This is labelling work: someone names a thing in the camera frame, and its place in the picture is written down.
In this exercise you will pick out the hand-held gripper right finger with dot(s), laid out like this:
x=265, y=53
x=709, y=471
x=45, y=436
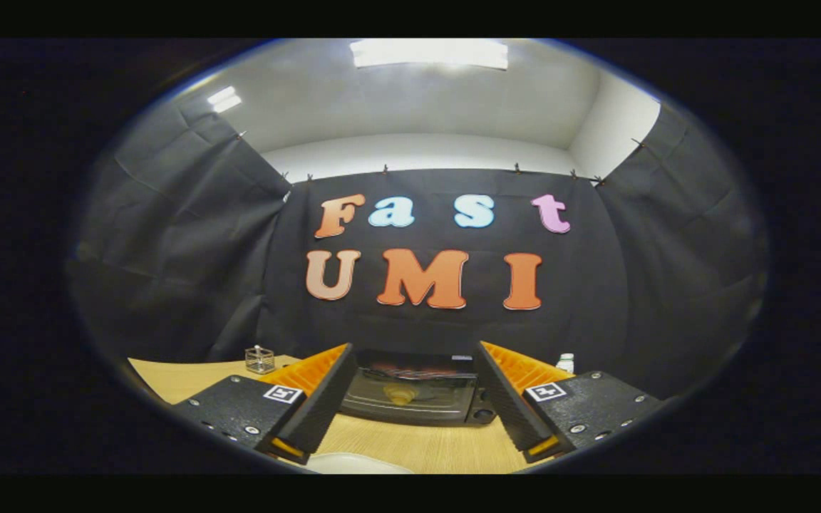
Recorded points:
x=507, y=406

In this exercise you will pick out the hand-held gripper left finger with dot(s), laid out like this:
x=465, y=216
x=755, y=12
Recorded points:
x=325, y=406

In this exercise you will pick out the black toaster oven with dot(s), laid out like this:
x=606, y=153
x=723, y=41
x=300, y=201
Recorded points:
x=368, y=402

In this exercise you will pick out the golden croissant bread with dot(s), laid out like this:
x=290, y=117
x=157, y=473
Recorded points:
x=402, y=394

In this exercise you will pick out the white square plate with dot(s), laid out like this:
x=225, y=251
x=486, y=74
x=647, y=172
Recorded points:
x=357, y=464

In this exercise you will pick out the white bottle green label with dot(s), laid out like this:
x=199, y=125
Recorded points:
x=566, y=363

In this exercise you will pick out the small ceiling light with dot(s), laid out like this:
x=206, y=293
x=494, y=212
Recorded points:
x=224, y=100

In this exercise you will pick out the large ceiling light panel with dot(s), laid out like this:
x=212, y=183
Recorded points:
x=428, y=53

